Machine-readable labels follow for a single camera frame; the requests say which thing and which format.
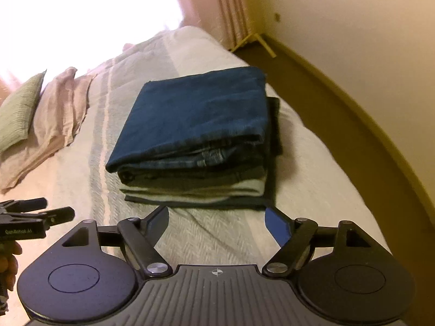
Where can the pink crumpled cloth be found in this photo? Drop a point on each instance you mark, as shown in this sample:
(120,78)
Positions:
(57,119)

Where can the pink grey striped blanket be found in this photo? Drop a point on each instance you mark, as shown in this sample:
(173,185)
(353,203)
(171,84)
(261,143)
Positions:
(210,234)

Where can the blue denim jeans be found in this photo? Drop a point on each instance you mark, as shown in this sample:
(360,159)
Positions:
(197,122)

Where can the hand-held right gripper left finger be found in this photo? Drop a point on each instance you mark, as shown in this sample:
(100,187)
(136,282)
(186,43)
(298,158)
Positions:
(159,224)

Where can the pink curtain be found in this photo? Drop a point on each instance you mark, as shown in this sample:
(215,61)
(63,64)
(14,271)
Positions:
(224,6)

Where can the person's left hand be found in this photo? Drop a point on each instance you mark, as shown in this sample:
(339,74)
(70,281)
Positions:
(8,258)

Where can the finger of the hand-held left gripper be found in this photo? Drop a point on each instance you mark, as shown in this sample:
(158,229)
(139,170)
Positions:
(59,215)
(23,205)

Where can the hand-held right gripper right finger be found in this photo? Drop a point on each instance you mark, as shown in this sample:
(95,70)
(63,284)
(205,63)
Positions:
(275,224)

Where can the black garment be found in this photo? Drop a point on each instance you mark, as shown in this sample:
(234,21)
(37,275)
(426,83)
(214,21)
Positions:
(273,125)

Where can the yellow stand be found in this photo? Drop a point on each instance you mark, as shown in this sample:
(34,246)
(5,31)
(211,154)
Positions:
(256,39)

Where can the green pillow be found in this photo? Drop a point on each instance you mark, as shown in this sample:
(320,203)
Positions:
(20,115)

